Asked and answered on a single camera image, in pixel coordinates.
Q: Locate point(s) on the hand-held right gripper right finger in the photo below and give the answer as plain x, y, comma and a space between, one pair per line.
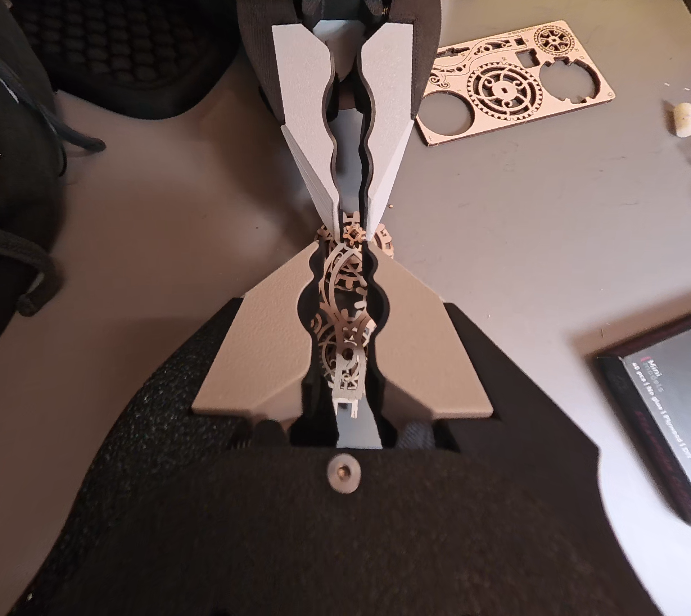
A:
426, 357

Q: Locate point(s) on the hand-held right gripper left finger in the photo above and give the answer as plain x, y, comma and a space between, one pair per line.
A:
253, 346

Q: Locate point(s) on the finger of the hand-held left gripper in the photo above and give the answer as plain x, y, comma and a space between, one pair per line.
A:
302, 103
391, 103

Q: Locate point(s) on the wooden gear clock assembly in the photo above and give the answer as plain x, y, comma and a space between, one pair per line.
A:
348, 324

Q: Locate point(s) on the wooden puzzle sheet with gears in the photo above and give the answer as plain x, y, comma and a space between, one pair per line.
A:
506, 45

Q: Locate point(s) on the grey desk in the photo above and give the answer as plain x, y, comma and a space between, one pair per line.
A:
513, 249

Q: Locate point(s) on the black mesh chair seat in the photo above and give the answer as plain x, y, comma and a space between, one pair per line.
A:
135, 33

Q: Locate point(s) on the black puzzle box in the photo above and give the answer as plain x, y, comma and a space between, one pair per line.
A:
658, 411

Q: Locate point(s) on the small white wax stick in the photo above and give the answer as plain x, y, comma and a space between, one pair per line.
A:
683, 119

